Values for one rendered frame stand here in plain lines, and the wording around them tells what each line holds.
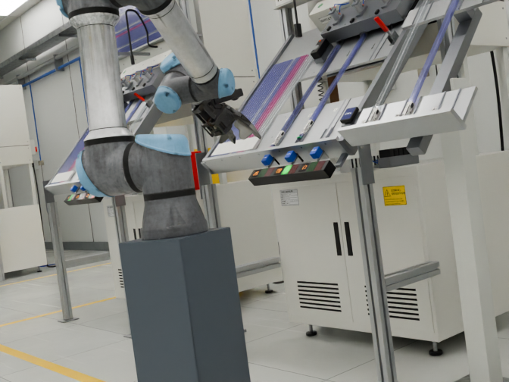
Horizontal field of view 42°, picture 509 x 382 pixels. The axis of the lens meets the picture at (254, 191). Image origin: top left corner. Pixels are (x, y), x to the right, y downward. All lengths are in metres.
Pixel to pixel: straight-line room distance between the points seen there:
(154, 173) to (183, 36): 0.38
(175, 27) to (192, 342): 0.73
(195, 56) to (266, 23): 3.41
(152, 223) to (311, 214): 1.10
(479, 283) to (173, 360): 0.81
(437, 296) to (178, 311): 1.02
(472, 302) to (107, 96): 1.05
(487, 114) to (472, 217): 2.15
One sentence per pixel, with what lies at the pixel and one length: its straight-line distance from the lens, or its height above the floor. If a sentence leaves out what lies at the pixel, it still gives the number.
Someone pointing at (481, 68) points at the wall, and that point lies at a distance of 3.92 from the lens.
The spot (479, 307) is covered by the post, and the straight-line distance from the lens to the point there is 1.82.
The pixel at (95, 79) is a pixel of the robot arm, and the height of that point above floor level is 0.92.
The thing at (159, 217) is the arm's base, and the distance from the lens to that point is 1.45.
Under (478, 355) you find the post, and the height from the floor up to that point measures 0.12.
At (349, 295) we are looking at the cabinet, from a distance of 2.40.
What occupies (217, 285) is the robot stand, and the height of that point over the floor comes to 0.43.
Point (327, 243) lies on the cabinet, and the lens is 2.42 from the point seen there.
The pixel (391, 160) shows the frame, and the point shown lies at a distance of 2.27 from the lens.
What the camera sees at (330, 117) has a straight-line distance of 2.05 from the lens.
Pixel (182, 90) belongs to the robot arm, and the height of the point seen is 0.91.
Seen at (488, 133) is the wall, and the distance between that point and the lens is 3.90.
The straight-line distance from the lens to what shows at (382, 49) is 2.20.
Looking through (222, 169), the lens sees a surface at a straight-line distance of 2.36.
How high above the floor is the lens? 0.67
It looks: 2 degrees down
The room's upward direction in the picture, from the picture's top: 8 degrees counter-clockwise
